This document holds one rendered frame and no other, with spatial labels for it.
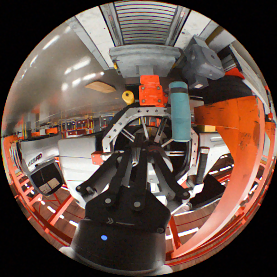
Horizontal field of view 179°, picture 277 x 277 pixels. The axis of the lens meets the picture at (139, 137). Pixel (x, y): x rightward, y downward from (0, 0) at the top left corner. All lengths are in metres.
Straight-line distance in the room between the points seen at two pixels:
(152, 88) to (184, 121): 0.24
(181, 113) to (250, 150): 0.40
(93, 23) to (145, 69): 0.53
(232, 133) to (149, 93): 0.52
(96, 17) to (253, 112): 0.85
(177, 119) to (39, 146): 2.58
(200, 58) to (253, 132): 0.40
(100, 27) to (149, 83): 0.49
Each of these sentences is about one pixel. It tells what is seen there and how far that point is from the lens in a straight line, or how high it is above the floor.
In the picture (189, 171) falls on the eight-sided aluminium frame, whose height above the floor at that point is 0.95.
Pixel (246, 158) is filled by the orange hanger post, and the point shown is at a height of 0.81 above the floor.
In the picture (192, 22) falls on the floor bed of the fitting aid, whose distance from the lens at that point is 0.69.
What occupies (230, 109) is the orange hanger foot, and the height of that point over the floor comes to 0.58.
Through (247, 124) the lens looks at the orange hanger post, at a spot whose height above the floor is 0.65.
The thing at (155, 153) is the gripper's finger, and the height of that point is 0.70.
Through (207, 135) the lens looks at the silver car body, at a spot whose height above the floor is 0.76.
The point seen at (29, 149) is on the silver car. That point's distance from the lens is 2.60.
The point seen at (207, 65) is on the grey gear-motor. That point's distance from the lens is 0.51.
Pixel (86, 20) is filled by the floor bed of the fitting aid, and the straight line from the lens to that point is 0.65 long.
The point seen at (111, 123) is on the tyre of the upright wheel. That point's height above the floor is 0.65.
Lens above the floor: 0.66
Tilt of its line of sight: 9 degrees up
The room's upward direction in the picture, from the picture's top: 177 degrees clockwise
